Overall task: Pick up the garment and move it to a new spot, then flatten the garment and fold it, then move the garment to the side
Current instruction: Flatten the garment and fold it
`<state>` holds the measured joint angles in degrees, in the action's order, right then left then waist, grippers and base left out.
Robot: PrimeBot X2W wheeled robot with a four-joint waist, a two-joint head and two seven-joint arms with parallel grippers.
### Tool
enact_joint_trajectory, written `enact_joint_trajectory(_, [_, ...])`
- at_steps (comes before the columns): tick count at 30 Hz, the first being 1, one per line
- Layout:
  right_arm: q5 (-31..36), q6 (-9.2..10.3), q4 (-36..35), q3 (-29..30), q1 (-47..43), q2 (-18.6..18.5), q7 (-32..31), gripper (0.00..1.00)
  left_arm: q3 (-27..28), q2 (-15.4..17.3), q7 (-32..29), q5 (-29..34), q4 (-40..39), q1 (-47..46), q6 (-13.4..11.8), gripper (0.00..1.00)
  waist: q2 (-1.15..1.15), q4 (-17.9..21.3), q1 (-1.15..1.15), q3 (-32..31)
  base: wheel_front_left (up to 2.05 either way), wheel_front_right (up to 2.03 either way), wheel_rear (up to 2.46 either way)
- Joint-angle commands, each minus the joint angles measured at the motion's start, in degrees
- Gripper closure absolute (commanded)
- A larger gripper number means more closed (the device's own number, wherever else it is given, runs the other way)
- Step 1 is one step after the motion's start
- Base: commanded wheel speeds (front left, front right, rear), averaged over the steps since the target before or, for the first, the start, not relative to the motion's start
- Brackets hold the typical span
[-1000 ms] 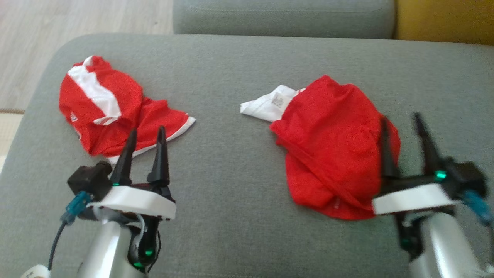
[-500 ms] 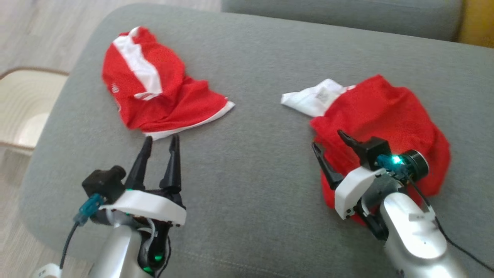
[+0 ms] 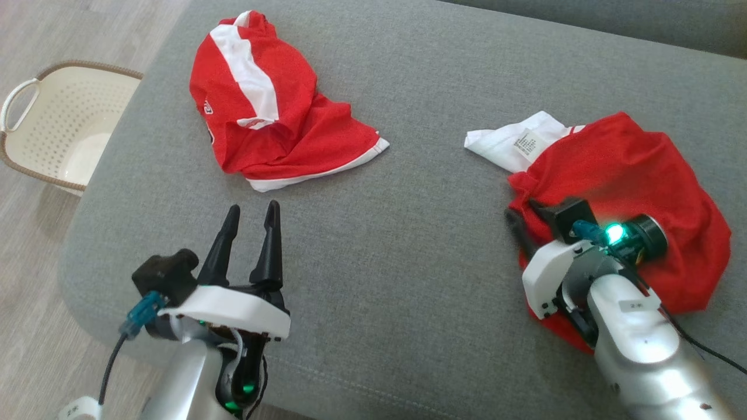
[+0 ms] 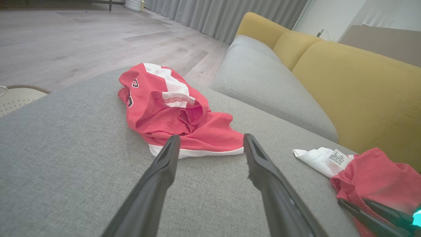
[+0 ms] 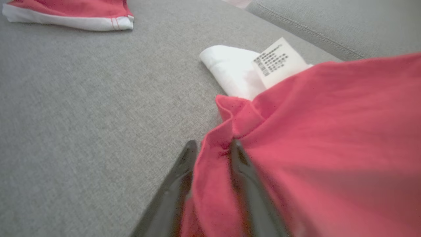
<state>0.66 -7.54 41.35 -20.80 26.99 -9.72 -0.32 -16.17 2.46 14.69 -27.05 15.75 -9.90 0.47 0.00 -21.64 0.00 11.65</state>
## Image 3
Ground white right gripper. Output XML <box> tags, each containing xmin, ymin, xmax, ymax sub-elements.
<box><xmin>504</xmin><ymin>198</ymin><xmax>596</xmax><ymax>320</ymax></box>

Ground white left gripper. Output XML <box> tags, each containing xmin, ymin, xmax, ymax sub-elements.
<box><xmin>156</xmin><ymin>200</ymin><xmax>291</xmax><ymax>340</ymax></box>

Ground red jersey with white sleeves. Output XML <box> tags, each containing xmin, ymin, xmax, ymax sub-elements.
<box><xmin>465</xmin><ymin>110</ymin><xmax>732</xmax><ymax>355</ymax></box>

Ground red shorts with white stripe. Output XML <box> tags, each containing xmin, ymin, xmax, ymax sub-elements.
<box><xmin>189</xmin><ymin>10</ymin><xmax>390</xmax><ymax>193</ymax></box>

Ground grey fabric sofa seat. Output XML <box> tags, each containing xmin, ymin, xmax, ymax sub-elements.
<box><xmin>58</xmin><ymin>0</ymin><xmax>747</xmax><ymax>420</ymax></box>

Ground cream perforated laundry basket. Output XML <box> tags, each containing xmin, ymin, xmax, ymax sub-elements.
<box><xmin>0</xmin><ymin>60</ymin><xmax>145</xmax><ymax>197</ymax></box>

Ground grey sofa back cushion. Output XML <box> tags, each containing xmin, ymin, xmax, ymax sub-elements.
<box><xmin>438</xmin><ymin>0</ymin><xmax>747</xmax><ymax>60</ymax></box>

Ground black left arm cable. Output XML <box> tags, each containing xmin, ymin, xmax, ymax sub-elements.
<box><xmin>98</xmin><ymin>290</ymin><xmax>169</xmax><ymax>407</ymax></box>

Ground white cable label tag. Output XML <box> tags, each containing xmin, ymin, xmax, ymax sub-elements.
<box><xmin>57</xmin><ymin>396</ymin><xmax>104</xmax><ymax>420</ymax></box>

